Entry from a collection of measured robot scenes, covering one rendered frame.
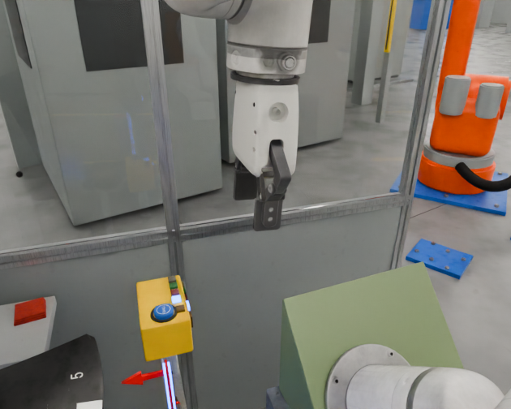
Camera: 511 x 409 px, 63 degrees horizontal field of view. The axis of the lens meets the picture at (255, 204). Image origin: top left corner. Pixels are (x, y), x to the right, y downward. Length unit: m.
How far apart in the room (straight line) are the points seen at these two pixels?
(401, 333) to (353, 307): 0.11
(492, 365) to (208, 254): 1.64
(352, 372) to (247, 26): 0.60
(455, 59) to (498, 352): 2.54
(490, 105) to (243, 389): 2.98
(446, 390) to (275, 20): 0.46
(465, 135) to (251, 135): 3.64
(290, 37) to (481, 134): 3.64
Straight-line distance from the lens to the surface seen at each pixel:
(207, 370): 1.74
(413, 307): 0.90
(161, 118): 1.19
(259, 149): 0.43
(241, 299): 1.54
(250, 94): 0.44
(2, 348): 1.28
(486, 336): 2.68
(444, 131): 4.03
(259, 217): 0.47
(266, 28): 0.42
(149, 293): 0.97
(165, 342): 0.91
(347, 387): 0.80
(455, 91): 3.89
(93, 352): 0.70
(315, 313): 0.79
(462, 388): 0.61
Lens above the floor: 1.66
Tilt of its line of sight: 27 degrees down
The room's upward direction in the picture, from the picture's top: straight up
